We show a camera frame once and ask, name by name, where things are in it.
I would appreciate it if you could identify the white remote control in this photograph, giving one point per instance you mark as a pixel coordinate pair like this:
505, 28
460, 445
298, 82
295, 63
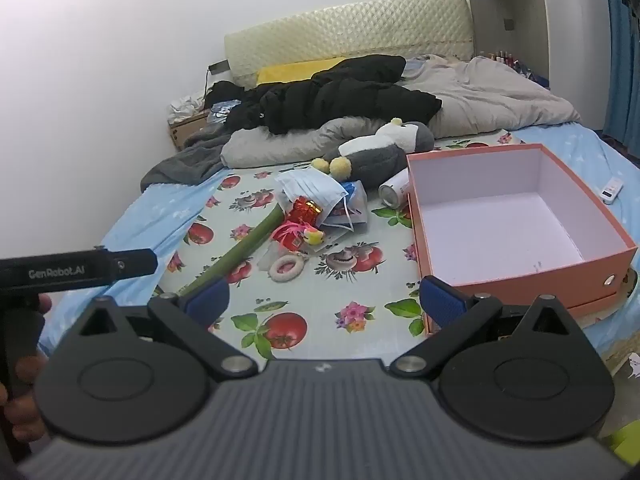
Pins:
611, 191

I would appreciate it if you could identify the cream quilted headboard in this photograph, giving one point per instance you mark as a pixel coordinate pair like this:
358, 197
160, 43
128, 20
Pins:
350, 30

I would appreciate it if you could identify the person's left hand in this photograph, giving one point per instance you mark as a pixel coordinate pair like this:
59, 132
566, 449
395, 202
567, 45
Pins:
25, 377

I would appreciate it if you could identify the pink cardboard box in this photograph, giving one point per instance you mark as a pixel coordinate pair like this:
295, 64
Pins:
500, 220

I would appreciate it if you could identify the red gift ornament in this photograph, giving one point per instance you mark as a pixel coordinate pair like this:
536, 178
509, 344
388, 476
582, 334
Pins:
302, 210

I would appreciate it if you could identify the blue white printed bag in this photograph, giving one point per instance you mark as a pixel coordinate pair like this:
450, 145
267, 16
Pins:
220, 107

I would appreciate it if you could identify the brown cardboard box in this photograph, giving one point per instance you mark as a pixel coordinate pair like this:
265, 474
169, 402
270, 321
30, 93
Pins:
187, 130

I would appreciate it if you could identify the white wardrobe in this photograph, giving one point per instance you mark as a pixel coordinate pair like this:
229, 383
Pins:
570, 35

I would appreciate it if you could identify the dark grey blanket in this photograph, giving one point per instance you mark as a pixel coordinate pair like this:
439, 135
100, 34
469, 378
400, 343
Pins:
190, 160

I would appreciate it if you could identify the black jacket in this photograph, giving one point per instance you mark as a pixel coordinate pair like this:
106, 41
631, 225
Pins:
340, 95

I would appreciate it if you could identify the pale blue printed pillow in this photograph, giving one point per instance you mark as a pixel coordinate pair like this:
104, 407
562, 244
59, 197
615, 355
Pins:
412, 69

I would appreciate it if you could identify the black charger plug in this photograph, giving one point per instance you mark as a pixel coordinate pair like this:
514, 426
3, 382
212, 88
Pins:
219, 66

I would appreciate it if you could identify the white crumpled cloth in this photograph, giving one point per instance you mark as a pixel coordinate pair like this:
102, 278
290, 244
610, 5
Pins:
185, 106

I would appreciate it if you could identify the grey pillow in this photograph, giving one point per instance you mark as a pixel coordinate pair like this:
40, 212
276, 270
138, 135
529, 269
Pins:
280, 145

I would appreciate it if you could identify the blue curtain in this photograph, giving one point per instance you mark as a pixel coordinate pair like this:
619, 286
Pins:
622, 60

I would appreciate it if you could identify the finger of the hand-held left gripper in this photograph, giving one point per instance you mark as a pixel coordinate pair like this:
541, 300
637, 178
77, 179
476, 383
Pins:
137, 262

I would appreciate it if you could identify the row of cosmetic bottles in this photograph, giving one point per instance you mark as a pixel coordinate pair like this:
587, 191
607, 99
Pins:
505, 57

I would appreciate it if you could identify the grey duvet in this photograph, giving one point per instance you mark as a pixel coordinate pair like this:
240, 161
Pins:
490, 95

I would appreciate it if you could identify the lime green object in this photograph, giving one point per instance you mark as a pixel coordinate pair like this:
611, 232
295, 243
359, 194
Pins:
625, 440

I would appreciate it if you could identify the light blue bed sheet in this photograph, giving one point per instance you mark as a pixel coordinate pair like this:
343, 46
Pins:
590, 160

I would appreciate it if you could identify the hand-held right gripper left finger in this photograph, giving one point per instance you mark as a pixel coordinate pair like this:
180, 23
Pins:
207, 296

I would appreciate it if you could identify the blue printed plastic packet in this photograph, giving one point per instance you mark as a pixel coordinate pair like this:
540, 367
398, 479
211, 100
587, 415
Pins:
356, 197

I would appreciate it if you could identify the pink yellow toy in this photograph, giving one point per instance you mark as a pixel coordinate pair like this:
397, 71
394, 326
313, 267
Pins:
290, 235

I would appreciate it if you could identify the grey white penguin plush toy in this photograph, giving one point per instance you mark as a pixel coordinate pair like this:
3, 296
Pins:
380, 155

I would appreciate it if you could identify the white spray can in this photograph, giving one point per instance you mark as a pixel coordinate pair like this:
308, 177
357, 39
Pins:
395, 187

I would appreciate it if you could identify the yellow pillow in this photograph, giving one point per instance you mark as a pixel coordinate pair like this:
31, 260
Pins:
285, 72

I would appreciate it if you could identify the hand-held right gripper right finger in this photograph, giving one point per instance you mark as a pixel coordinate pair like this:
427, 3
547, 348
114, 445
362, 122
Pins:
440, 300

